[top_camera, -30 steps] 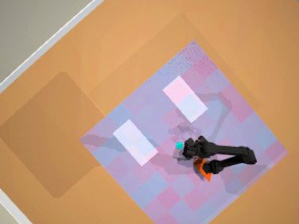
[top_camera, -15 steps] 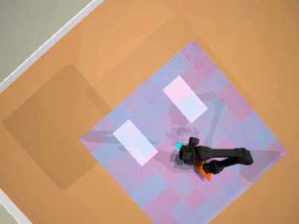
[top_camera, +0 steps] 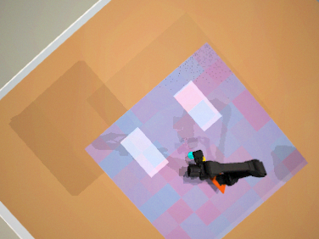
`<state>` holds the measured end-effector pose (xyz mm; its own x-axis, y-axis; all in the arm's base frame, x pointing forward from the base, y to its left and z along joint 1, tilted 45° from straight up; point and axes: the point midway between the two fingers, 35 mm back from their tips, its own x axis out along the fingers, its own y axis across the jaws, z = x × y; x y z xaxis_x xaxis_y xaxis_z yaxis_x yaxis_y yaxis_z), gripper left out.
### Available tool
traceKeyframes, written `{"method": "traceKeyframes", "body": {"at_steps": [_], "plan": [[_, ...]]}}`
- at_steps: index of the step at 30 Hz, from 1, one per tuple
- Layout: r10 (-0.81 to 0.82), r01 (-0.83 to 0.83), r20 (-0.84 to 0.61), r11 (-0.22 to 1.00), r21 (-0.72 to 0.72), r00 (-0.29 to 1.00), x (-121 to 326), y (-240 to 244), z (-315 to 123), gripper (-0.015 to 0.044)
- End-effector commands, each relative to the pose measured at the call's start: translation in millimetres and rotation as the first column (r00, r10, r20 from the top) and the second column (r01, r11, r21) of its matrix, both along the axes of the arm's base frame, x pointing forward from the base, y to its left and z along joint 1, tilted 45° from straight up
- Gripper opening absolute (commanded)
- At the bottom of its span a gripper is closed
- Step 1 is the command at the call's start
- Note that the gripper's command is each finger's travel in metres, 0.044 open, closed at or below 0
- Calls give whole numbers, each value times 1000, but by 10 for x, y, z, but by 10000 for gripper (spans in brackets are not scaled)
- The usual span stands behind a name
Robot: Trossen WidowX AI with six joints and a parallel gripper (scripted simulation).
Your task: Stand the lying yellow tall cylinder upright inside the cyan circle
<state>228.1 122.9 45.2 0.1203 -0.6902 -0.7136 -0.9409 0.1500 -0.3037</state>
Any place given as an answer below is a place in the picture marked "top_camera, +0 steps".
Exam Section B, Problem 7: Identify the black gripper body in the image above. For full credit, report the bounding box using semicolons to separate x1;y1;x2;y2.
192;150;208;181

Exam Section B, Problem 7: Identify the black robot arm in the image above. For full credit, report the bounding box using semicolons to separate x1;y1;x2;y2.
187;159;266;186

